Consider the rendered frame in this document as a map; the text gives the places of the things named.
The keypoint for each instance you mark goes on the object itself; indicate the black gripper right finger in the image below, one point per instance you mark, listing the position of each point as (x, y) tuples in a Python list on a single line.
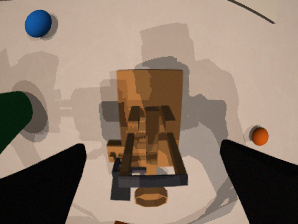
[(267, 187)]

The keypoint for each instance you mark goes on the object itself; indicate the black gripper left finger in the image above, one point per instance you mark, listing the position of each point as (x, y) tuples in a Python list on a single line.
[(43, 193)]

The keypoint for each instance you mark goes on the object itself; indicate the blue ball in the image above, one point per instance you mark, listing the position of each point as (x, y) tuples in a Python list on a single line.
[(38, 23)]

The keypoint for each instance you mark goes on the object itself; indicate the brown ball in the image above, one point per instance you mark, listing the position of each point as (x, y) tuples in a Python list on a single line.
[(260, 136)]

